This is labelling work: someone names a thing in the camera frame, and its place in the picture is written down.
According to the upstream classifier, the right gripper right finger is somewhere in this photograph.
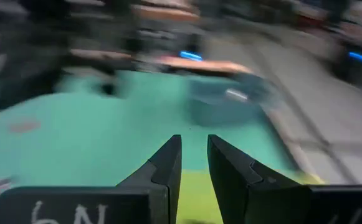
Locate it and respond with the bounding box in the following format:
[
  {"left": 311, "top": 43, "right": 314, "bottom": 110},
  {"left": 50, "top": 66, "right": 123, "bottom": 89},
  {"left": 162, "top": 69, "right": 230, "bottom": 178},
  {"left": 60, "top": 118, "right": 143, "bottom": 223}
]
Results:
[{"left": 207, "top": 134, "right": 362, "bottom": 224}]

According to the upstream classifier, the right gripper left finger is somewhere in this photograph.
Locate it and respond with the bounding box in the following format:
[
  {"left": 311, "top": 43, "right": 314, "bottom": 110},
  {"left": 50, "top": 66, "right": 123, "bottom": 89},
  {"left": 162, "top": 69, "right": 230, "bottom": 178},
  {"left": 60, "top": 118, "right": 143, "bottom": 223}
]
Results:
[{"left": 0, "top": 134, "right": 183, "bottom": 224}]

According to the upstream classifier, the yellow-green plastic bin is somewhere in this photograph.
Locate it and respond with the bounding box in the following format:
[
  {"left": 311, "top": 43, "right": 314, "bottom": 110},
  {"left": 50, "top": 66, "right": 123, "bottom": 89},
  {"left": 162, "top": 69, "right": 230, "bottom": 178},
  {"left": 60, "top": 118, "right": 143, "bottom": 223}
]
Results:
[{"left": 176, "top": 169, "right": 325, "bottom": 224}]

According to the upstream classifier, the grey-blue plastic bin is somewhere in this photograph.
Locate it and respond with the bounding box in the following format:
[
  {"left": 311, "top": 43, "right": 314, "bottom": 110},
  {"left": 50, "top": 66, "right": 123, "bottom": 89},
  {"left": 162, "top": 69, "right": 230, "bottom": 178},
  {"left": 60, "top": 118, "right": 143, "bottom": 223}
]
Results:
[{"left": 185, "top": 73, "right": 275, "bottom": 127}]

